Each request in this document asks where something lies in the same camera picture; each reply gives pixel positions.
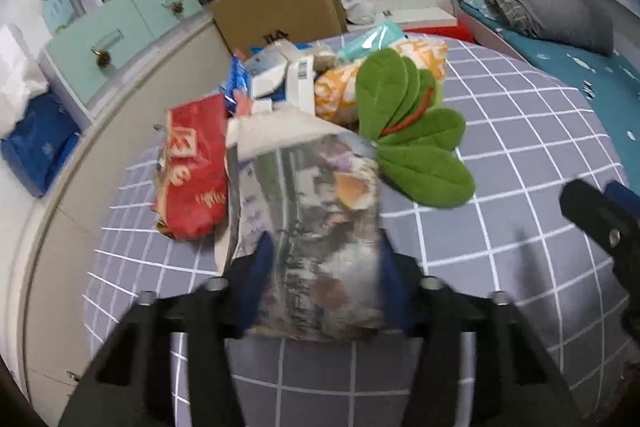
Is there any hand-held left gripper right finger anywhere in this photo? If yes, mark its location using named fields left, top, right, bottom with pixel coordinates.
left=380, top=232, right=583, bottom=427

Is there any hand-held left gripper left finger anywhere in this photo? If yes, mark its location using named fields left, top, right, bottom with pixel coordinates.
left=57, top=231, right=275, bottom=427

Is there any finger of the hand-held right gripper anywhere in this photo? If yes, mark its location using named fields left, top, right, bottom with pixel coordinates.
left=559, top=179, right=640, bottom=308
left=605, top=181, right=640, bottom=220

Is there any printed paper packet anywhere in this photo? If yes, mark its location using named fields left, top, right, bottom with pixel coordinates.
left=215, top=109, right=386, bottom=343

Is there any red snack bag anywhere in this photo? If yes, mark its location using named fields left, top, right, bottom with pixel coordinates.
left=152, top=94, right=231, bottom=240

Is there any blue white carton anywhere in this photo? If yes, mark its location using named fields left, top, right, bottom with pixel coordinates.
left=247, top=49, right=288, bottom=100

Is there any orange white patterned packet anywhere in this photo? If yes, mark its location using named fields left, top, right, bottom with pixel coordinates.
left=314, top=36, right=448, bottom=125

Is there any teal green packet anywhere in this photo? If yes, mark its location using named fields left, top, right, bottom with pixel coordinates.
left=336, top=23, right=408, bottom=62

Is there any green leaf plush toy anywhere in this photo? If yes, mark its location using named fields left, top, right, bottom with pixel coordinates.
left=355, top=48, right=476, bottom=208

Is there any teal candy print mattress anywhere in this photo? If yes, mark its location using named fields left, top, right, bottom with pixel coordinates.
left=452, top=0, right=640, bottom=228

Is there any cream curved cabinet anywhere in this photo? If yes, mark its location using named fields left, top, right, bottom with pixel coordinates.
left=17, top=14, right=231, bottom=408

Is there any white barcode carton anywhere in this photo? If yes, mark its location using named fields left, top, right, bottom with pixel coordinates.
left=285, top=54, right=316, bottom=115

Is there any grey folded quilt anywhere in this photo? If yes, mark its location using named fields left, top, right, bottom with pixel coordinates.
left=466, top=0, right=615, bottom=58

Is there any red storage box white lid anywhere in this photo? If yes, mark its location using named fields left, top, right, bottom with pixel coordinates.
left=370, top=7, right=473, bottom=42

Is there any blue checked pillow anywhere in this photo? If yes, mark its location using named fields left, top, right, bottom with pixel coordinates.
left=452, top=0, right=497, bottom=24

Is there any blue shopping bag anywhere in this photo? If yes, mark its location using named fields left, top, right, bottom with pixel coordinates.
left=0, top=92, right=81, bottom=198

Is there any brown cardboard box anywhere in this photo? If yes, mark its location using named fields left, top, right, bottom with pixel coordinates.
left=209, top=0, right=348, bottom=55

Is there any mint drawer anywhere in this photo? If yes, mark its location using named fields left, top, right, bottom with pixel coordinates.
left=44, top=4, right=141, bottom=108
left=127, top=0, right=203, bottom=35

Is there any white crumpled plastic bag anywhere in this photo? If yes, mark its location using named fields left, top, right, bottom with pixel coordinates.
left=345, top=0, right=377, bottom=25

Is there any white paper bag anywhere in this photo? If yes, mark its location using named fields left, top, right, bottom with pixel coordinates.
left=0, top=23, right=48, bottom=138

